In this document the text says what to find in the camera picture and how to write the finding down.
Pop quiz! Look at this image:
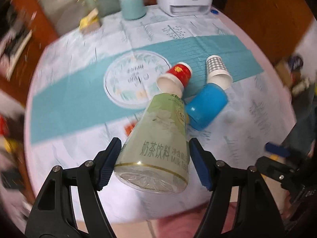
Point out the pink fleece robe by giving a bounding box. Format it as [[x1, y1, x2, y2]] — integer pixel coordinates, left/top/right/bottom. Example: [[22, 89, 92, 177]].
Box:
[[148, 202, 239, 238]]

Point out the red paper cup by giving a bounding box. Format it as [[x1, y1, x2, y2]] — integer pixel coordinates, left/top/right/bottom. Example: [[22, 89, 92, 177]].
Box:
[[156, 62, 192, 98]]

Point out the checkered paper cup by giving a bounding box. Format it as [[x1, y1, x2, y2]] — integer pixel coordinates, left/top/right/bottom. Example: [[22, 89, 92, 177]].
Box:
[[206, 55, 233, 90]]

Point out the yellow tissue box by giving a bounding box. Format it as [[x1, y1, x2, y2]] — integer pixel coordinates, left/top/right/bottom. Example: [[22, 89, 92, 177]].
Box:
[[79, 8, 101, 35]]

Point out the teal patterned tablecloth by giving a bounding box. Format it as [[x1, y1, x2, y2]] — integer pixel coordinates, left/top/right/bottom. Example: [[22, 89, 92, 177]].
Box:
[[24, 4, 298, 224]]

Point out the green milk tea bottle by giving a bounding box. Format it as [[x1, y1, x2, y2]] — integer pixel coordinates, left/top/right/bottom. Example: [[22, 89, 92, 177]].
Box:
[[114, 93, 190, 194]]

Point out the teal canister brown lid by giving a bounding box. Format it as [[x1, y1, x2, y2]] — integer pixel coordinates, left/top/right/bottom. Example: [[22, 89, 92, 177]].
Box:
[[119, 0, 147, 20]]

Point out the blue plastic cup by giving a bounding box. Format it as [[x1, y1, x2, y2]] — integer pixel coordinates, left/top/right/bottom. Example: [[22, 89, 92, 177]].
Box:
[[185, 83, 228, 131]]

